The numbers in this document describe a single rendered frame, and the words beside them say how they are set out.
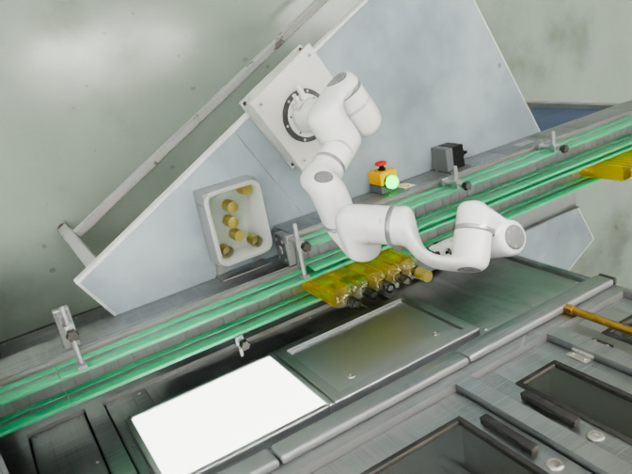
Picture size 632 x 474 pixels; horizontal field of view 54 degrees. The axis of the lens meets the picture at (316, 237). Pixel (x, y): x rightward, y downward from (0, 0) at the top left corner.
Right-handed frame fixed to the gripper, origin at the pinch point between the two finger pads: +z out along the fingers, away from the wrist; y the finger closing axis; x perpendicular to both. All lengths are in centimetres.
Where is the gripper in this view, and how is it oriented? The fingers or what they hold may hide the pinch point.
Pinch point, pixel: (432, 251)
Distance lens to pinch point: 153.6
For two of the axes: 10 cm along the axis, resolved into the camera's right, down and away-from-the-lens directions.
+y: 8.5, -3.1, 4.3
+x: -3.3, -9.4, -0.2
